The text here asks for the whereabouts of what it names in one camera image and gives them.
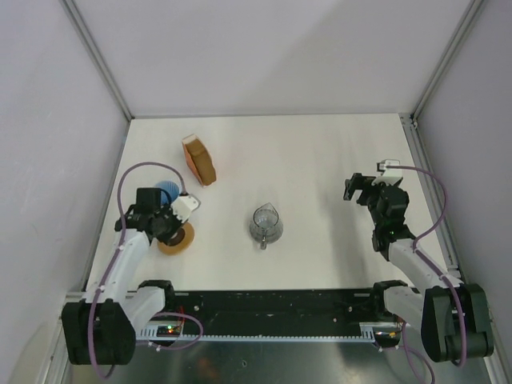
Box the wooden ring dripper stand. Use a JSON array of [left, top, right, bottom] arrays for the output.
[[157, 222, 195, 256]]

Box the blue ribbed dripper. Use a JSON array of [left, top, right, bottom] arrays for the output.
[[154, 180, 180, 205]]

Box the glass coffee server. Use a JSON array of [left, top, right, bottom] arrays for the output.
[[249, 202, 283, 250]]

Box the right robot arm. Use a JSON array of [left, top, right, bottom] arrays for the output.
[[343, 166, 494, 366]]

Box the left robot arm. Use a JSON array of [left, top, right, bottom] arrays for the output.
[[61, 187, 200, 366]]

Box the orange coffee filter holder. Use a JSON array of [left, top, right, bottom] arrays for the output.
[[182, 134, 203, 185]]

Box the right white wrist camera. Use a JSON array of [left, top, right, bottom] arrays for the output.
[[373, 159, 403, 186]]

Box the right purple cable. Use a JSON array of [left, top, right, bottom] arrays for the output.
[[370, 164, 469, 384]]

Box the grey slotted cable duct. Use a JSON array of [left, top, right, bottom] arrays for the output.
[[136, 322, 401, 345]]

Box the right aluminium frame post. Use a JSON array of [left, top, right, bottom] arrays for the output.
[[410, 0, 488, 121]]

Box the aluminium frame post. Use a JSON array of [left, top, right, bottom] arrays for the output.
[[59, 0, 134, 122], [410, 0, 488, 121]]

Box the left aluminium frame post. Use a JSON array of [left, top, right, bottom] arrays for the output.
[[59, 0, 134, 122]]

